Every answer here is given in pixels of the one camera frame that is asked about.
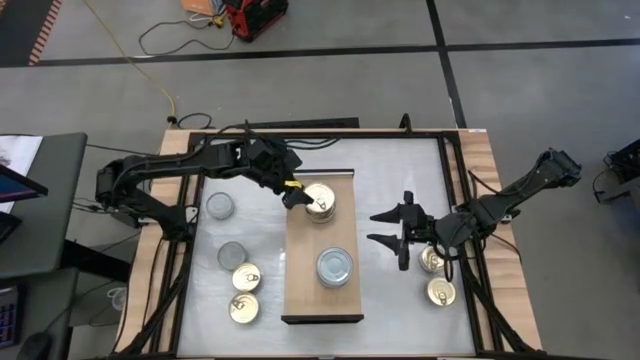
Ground gold-lid can blue label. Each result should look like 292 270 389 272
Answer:
418 244 446 275
303 181 338 217
425 276 458 308
228 292 261 325
230 262 263 294
305 209 337 225

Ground small dark tablet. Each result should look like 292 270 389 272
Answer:
0 211 25 247

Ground white glossy table sheet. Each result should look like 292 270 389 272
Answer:
177 137 477 357

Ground clear plastic cup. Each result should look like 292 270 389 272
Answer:
106 285 129 312

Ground black flat panel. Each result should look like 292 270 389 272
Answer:
236 117 361 131

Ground orange box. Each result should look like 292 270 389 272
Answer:
180 0 227 17

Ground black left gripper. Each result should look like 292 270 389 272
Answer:
247 139 315 210

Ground red and black case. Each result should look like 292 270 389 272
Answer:
223 0 290 43

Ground grey desk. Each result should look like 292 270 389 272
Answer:
0 132 90 360

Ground black desk base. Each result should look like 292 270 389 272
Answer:
60 238 132 284

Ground black floor cable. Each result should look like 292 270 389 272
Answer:
137 18 236 57

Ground black metal table frame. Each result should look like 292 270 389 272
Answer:
115 127 546 360

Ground yellow cable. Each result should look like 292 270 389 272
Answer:
82 0 177 117

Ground black equipment with cables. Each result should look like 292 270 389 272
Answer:
592 138 640 205

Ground white paper sheet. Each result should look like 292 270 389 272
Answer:
0 134 44 215

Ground black computer mouse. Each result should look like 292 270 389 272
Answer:
18 332 54 360

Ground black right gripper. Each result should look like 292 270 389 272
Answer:
366 189 440 272

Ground black cable loop with plug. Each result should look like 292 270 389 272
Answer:
167 111 215 131

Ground silver can green white label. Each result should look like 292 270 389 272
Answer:
216 240 248 272
315 246 355 290
205 191 236 221

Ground wooden shelf black legs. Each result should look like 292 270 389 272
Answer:
281 168 365 326

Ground black keyboard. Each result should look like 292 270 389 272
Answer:
0 284 22 350

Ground black mat orange striped edge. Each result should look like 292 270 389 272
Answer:
0 0 64 68

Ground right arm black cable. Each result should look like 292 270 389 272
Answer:
433 169 524 284

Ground blue screen monitor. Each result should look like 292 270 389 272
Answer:
0 163 50 205

